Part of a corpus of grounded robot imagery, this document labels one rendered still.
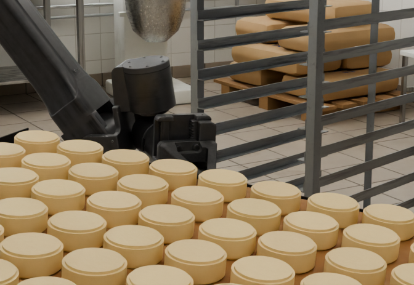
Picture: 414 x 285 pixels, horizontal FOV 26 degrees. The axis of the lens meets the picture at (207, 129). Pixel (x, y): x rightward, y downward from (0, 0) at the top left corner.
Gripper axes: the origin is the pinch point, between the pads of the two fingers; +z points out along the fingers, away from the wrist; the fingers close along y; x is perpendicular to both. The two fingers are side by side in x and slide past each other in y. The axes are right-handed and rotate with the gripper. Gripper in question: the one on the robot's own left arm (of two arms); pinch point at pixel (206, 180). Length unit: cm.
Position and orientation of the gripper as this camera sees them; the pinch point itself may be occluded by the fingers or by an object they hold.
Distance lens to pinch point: 95.6
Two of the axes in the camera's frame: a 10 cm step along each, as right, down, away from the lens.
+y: -0.6, 9.7, 2.5
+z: 3.5, 2.6, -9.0
